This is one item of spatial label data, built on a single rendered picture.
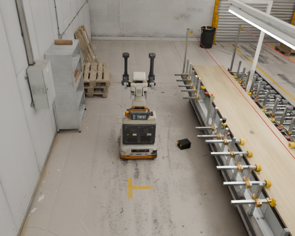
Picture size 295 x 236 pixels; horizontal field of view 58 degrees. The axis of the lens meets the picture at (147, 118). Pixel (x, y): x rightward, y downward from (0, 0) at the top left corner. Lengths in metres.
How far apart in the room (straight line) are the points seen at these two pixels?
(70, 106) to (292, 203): 3.77
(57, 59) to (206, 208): 3.28
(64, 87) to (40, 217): 2.17
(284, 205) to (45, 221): 2.86
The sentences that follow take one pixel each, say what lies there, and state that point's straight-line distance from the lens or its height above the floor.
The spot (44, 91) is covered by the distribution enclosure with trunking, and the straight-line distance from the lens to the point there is 4.01.
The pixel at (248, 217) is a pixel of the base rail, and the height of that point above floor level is 0.70.
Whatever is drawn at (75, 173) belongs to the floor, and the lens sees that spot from 4.49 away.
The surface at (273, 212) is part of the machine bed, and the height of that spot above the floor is 0.80.
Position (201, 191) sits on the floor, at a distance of 4.26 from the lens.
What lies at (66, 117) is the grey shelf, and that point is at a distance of 5.23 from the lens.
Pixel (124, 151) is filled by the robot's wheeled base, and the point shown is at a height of 0.23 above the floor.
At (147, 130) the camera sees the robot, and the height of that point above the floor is 0.57.
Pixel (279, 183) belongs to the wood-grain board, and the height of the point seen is 0.90.
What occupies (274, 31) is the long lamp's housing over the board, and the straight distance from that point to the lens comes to 3.29.
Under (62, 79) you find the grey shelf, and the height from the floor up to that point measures 1.11.
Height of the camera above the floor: 3.04
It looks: 32 degrees down
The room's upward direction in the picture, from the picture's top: 2 degrees clockwise
